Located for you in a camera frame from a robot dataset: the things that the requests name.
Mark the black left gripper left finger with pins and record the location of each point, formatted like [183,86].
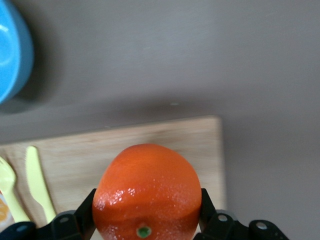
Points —
[75,225]

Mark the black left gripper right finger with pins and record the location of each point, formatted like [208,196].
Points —
[217,225]

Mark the orange fruit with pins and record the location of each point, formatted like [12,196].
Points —
[147,190]

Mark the yellow plastic knife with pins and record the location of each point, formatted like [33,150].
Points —
[37,180]

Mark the toy orange slice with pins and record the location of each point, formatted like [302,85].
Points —
[3,210]

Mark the yellow plastic fork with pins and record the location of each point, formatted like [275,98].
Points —
[8,180]

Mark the wooden cutting board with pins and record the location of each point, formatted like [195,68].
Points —
[100,145]

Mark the blue bowl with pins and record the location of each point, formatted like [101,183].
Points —
[12,50]

